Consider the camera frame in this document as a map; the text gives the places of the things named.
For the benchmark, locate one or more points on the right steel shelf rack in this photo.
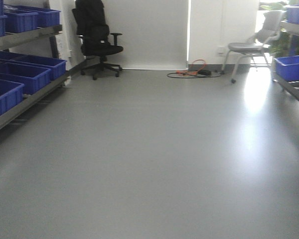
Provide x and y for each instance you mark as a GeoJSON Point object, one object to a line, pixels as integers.
{"type": "Point", "coordinates": [290, 87]}

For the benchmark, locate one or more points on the steel shelf rack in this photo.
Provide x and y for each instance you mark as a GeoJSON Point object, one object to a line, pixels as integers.
{"type": "Point", "coordinates": [12, 40]}
{"type": "Point", "coordinates": [290, 87]}

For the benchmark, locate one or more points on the left steel shelf rack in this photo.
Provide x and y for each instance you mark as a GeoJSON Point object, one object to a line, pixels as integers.
{"type": "Point", "coordinates": [12, 40]}

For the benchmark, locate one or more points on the blue bin upper shelf middle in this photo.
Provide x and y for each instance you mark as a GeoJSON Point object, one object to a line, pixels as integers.
{"type": "Point", "coordinates": [18, 21]}

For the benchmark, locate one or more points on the black office chair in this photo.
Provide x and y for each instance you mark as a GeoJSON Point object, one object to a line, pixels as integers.
{"type": "Point", "coordinates": [97, 40]}

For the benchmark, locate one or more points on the blue bin lower far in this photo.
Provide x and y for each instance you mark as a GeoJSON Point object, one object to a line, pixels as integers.
{"type": "Point", "coordinates": [57, 66]}

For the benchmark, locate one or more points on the blue bin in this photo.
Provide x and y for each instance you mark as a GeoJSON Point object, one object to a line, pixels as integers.
{"type": "Point", "coordinates": [11, 94]}
{"type": "Point", "coordinates": [293, 14]}
{"type": "Point", "coordinates": [288, 67]}
{"type": "Point", "coordinates": [34, 78]}
{"type": "Point", "coordinates": [57, 66]}

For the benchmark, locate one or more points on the blue bin lower middle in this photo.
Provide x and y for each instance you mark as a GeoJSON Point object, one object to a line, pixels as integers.
{"type": "Point", "coordinates": [34, 78]}

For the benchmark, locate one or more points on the grey folding chair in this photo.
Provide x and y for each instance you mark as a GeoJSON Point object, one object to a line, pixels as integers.
{"type": "Point", "coordinates": [258, 44]}

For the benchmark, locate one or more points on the blue bin lower near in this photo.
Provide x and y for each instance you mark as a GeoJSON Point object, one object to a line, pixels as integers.
{"type": "Point", "coordinates": [11, 94]}

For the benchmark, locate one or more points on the blue bin right lower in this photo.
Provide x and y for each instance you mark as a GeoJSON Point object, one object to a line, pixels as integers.
{"type": "Point", "coordinates": [288, 67]}

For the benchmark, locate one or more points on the green plant background right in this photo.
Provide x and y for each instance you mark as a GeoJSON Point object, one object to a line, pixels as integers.
{"type": "Point", "coordinates": [281, 47]}

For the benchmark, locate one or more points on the blue bin right upper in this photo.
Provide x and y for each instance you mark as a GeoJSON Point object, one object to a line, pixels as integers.
{"type": "Point", "coordinates": [293, 14]}

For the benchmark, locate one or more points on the wall socket white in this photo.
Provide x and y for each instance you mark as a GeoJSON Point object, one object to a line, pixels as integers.
{"type": "Point", "coordinates": [221, 50]}

